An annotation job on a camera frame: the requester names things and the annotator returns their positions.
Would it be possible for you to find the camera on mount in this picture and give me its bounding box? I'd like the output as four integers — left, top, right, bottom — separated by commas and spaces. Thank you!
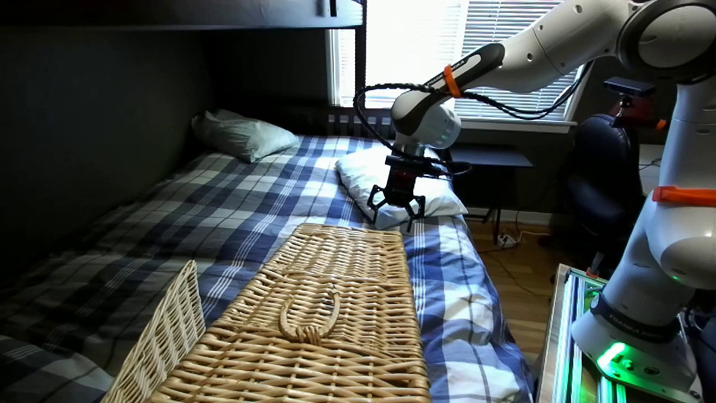
603, 77, 669, 132

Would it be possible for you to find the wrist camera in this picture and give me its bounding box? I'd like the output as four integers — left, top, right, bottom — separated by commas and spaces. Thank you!
385, 155, 455, 179

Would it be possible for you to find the wicker basket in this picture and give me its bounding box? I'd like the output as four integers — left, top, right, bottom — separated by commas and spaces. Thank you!
103, 223, 432, 403

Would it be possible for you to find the blue plaid blanket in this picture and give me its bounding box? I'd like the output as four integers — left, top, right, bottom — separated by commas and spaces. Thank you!
0, 134, 535, 403

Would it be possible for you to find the dark office chair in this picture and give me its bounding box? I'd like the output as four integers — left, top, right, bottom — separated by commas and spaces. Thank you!
562, 114, 647, 266

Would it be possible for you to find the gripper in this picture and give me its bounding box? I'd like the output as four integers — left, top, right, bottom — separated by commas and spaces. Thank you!
367, 167, 427, 233

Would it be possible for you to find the window with blinds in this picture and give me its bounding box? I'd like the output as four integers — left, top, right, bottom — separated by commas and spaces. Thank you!
329, 0, 591, 126

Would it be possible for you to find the wicker basket lid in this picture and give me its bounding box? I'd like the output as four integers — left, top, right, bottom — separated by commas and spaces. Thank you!
103, 260, 207, 403

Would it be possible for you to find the white pillow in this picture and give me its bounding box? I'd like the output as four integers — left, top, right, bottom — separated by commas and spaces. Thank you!
335, 146, 469, 230

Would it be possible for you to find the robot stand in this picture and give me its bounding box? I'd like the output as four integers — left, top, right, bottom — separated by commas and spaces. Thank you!
536, 263, 716, 403

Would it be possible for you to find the dark bunk bed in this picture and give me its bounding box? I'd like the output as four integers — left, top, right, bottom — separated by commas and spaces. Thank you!
0, 0, 538, 403

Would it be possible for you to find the grey green pillow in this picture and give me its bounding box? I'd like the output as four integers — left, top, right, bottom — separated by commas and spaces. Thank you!
191, 109, 300, 163

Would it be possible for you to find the wicker basket handle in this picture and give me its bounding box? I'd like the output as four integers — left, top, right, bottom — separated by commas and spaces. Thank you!
279, 287, 342, 345

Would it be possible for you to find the small black table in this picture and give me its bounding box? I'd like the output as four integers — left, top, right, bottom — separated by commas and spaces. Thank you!
445, 146, 535, 242

